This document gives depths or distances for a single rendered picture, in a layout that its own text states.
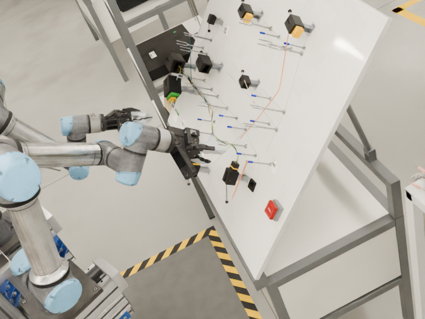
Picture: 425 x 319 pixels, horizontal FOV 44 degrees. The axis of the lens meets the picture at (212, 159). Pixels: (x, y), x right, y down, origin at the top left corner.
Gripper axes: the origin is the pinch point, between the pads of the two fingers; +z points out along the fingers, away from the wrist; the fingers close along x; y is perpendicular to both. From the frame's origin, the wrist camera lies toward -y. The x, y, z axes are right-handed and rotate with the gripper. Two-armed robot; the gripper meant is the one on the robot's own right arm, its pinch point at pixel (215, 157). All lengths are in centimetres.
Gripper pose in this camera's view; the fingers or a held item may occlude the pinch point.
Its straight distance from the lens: 181.7
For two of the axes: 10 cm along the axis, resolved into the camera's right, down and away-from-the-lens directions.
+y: -1.2, -9.0, 4.3
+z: 7.9, 1.7, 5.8
